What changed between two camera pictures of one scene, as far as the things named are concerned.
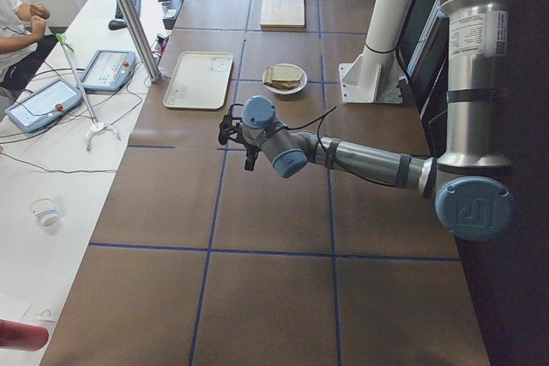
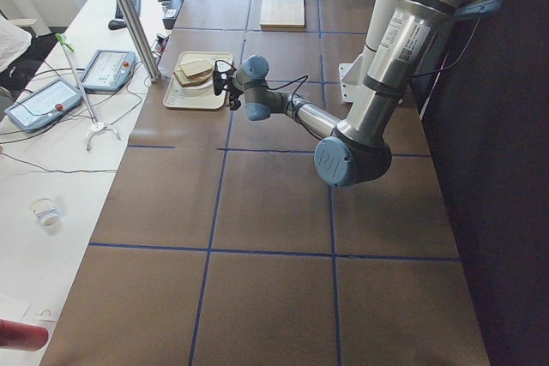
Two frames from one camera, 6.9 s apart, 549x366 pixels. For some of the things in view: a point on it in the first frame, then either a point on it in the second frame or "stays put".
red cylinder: x=18 y=336 stays put
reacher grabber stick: x=96 y=126 stays put
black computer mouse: x=117 y=24 stays put
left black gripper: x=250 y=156 -> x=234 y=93
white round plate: x=284 y=90 -> x=200 y=89
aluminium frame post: x=131 y=19 stays put
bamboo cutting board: x=282 y=12 stays put
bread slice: x=287 y=72 -> x=194 y=67
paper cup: x=44 y=212 stays put
